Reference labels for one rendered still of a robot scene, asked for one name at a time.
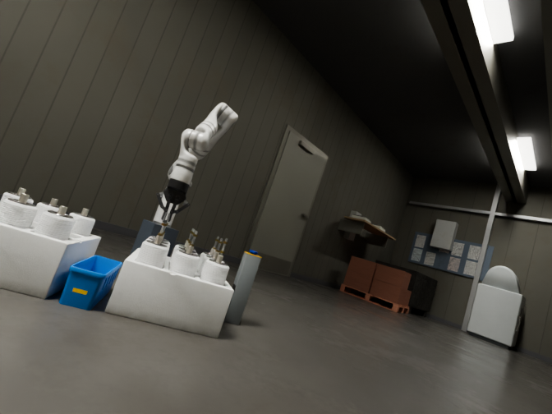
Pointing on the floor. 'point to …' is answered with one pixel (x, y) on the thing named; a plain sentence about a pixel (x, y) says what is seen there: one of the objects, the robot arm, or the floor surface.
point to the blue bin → (89, 282)
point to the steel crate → (417, 282)
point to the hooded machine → (497, 308)
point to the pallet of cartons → (378, 284)
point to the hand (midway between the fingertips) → (166, 217)
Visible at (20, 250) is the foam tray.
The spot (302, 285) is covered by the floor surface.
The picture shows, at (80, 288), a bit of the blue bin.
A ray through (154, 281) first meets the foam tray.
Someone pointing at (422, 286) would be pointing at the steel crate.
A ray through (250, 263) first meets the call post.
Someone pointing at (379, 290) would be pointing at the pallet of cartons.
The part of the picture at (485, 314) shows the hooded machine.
